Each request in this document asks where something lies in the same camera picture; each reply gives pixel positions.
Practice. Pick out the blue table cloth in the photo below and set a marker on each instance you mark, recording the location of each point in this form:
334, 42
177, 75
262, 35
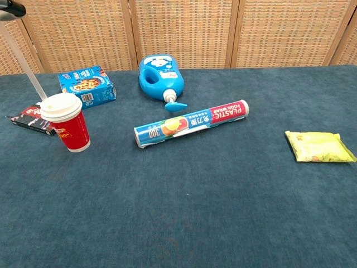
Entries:
195, 209

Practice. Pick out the red paper cup white lid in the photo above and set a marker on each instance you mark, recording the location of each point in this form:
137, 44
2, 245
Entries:
72, 131

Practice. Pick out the transparent plastic straw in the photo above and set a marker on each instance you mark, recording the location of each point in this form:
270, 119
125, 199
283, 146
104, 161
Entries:
22, 61

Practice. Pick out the woven folding screen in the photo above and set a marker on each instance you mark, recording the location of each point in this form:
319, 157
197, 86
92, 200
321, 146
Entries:
181, 28

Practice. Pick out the black and red flat box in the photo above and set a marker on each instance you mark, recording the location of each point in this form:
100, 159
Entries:
28, 118

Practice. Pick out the yellow snack packet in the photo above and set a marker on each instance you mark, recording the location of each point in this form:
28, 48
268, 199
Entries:
318, 146

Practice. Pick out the plastic food wrap box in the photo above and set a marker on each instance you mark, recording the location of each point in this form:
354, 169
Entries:
195, 120

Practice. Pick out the blue pump bottle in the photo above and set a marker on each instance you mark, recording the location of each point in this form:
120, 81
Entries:
161, 78

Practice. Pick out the blue snack box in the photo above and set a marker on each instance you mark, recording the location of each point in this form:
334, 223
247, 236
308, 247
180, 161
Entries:
86, 86

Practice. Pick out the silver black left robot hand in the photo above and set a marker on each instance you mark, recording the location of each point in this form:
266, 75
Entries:
12, 8

